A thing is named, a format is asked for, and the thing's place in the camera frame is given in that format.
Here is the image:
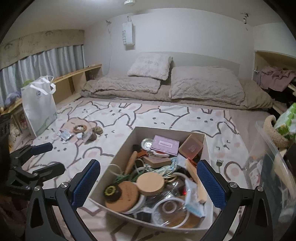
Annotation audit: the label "wooden bedside shelf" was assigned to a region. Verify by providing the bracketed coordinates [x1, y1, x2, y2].
[0, 64, 103, 144]

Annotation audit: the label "beige folded blanket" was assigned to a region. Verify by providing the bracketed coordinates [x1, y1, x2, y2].
[80, 76, 273, 110]

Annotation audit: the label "long wooden block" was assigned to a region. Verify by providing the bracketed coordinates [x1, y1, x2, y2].
[185, 159, 208, 204]

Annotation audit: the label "wooden brush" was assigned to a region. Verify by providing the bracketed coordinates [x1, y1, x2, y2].
[124, 151, 137, 175]

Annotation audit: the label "round wooden lid box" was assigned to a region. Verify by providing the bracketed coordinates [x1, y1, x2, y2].
[136, 172, 165, 196]

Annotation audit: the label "quilted beige pillow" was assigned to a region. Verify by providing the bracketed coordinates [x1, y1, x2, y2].
[82, 76, 161, 94]
[169, 66, 245, 105]

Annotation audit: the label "silver metal tin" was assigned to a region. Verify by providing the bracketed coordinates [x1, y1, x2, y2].
[140, 138, 153, 151]

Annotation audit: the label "ceiling smoke detector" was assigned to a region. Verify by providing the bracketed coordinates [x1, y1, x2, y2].
[124, 0, 136, 6]

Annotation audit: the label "right quilted beige pillow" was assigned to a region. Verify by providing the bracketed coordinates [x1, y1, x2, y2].
[169, 66, 245, 105]

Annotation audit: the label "purple card box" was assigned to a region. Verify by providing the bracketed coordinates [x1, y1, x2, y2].
[151, 135, 180, 156]

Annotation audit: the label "round panda cork coaster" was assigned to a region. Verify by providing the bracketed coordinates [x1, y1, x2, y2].
[73, 125, 87, 134]

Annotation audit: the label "brown tape roll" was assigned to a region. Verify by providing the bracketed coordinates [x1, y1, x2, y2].
[88, 132, 97, 142]

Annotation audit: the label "knotted rope ball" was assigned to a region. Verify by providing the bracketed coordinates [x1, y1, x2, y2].
[92, 126, 103, 135]

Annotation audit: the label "left quilted beige pillow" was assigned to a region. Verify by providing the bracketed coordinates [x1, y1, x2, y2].
[82, 76, 161, 94]

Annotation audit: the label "black round tin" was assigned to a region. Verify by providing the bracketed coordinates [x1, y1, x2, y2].
[103, 185, 122, 202]

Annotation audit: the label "clothes pile in closet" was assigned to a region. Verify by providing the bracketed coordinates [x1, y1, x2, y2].
[260, 66, 295, 92]

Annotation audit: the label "small fluffy beige pillow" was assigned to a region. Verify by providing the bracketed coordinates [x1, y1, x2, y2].
[127, 52, 173, 81]

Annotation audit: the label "square carved cork coaster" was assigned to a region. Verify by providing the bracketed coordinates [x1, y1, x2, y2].
[179, 135, 203, 160]

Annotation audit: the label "clear plastic bin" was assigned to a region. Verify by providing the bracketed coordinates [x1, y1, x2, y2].
[244, 121, 295, 233]

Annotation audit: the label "small black box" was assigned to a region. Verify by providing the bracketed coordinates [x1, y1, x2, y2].
[132, 145, 142, 153]

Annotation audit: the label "white tote bag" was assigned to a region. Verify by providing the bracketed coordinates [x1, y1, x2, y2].
[21, 75, 57, 138]

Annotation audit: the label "round cork coaster in box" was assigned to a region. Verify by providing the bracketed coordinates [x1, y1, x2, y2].
[105, 181, 139, 213]

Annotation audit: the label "white medicine pouch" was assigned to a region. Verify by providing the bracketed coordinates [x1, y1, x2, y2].
[185, 178, 205, 218]

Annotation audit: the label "grey curtain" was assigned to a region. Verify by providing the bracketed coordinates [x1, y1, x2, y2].
[1, 45, 84, 107]

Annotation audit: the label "clear plastic case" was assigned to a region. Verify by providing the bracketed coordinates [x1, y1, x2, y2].
[83, 129, 93, 144]

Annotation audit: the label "white hanging paper bag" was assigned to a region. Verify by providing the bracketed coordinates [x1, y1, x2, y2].
[122, 21, 135, 50]

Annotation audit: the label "orange white scissors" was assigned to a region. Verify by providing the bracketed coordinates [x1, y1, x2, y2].
[151, 150, 170, 158]

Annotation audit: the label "white storage box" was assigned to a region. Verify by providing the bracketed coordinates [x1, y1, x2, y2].
[90, 126, 214, 235]

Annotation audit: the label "curtain valance with drawings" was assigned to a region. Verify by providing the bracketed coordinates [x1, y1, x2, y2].
[1, 29, 84, 69]

